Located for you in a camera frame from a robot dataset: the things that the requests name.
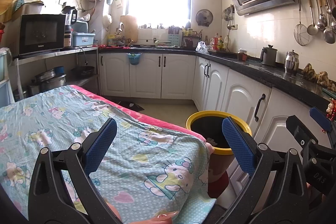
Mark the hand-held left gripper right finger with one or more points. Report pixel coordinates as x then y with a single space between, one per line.
237 145

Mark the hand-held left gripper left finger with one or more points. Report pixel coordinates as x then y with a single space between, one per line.
101 146

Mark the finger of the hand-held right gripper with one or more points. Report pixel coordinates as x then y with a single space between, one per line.
320 119
302 132

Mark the yellow rimmed brown bin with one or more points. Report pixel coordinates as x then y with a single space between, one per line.
219 169

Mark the person's right hand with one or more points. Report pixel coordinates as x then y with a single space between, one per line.
309 191

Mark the person's left hand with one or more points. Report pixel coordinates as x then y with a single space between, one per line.
114 213

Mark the red bead ornament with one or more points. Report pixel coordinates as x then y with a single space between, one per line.
331 108

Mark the brown ginger roots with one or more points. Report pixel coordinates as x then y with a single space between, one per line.
320 77

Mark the cartoon cat printed blanket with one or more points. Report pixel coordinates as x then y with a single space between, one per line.
147 150

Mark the white base cabinets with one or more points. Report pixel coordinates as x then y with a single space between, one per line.
236 98
149 77

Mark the red round stool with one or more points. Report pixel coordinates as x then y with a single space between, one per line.
218 188

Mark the black floor mat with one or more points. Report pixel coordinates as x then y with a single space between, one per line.
131 106

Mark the pink fleece blanket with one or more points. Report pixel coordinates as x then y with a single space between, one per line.
157 122

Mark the steel kettle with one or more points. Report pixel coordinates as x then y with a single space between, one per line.
291 62

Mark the black stone countertop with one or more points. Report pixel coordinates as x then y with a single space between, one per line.
262 74

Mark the black wok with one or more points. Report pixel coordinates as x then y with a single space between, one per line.
82 70

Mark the grey kettle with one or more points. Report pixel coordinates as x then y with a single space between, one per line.
268 56

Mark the large steel pot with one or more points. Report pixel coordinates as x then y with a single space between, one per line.
51 81

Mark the steel spatula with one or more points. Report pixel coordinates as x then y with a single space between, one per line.
329 35

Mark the blue round container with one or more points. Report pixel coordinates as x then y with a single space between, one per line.
59 70

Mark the dark jar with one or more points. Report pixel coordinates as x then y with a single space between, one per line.
242 55

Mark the steel slotted ladle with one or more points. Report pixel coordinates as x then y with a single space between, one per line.
312 29

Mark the blue hanging door bin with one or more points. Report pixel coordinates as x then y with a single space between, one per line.
134 59

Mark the red cloth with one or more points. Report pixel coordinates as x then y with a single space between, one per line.
101 45

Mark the clear oil bottle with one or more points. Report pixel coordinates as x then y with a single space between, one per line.
226 44

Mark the yellow oil bottle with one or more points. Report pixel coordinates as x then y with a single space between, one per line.
221 44

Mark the red label bottle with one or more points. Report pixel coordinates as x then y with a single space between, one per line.
216 43

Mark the clear plastic bag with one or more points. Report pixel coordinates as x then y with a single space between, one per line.
202 47

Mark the steel shelf table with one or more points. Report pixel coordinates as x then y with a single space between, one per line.
57 51

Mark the yellow packets by sink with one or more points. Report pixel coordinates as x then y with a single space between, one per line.
115 40

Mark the blue plastic box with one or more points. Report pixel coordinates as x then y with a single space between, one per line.
83 39

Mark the spice rack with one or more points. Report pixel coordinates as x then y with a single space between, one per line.
190 40

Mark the plastic drawer unit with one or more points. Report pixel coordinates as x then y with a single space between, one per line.
5 77

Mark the sink faucet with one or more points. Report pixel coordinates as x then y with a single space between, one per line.
120 29

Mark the wooden cutting board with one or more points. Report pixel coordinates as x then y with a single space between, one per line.
130 28

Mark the light blue knife block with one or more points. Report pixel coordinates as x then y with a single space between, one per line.
174 37

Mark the white hanging scoop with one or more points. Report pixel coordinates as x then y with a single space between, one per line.
107 21

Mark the black microwave oven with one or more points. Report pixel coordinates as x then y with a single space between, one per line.
42 33

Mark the black blender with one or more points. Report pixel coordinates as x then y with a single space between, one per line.
68 22

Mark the hanging small utensils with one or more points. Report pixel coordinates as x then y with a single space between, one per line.
228 12

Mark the white pot with lid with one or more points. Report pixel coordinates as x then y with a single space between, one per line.
34 8

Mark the teal slotted spatula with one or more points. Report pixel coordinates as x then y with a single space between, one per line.
17 5

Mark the wall socket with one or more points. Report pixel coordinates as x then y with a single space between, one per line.
232 27

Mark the small black wall fan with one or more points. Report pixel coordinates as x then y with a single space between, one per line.
204 17

